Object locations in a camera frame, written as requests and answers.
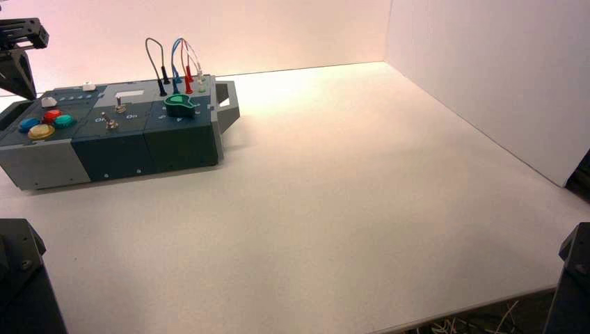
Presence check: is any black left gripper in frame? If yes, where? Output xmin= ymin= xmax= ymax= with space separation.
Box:
xmin=0 ymin=17 xmax=50 ymax=100

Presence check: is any yellow round push button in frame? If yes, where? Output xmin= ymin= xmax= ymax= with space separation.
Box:
xmin=27 ymin=124 xmax=56 ymax=141

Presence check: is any grey and teal control box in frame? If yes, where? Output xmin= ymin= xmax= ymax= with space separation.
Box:
xmin=0 ymin=74 xmax=241 ymax=191

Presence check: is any green rotary pointer knob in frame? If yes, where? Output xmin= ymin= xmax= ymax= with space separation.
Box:
xmin=164 ymin=93 xmax=198 ymax=118

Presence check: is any black object behind white panel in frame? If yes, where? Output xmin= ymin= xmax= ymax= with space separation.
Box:
xmin=565 ymin=148 xmax=590 ymax=204

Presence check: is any black jumper cable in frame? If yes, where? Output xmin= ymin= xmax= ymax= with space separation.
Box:
xmin=145 ymin=38 xmax=171 ymax=97

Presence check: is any blue jumper cable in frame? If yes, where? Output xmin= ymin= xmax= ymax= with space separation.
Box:
xmin=170 ymin=38 xmax=184 ymax=95

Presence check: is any red jumper cable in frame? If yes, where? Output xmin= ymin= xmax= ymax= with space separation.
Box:
xmin=180 ymin=39 xmax=195 ymax=95

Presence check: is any white jumper cable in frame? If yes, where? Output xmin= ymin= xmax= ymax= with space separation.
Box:
xmin=183 ymin=39 xmax=207 ymax=93

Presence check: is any white loose cable bundle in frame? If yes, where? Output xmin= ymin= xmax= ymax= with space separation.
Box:
xmin=401 ymin=300 xmax=557 ymax=334

